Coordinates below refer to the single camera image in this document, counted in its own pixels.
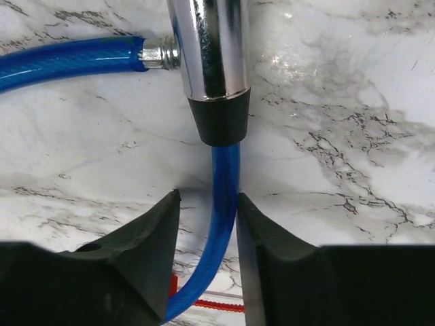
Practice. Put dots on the blue cable lock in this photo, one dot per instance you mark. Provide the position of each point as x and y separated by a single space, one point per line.
210 47

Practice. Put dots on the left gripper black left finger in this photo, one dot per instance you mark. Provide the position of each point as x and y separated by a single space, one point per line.
122 278

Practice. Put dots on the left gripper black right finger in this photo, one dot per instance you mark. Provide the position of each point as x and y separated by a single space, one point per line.
287 281

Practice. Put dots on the red cable seal lock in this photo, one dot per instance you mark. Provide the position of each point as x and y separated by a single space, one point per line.
173 289

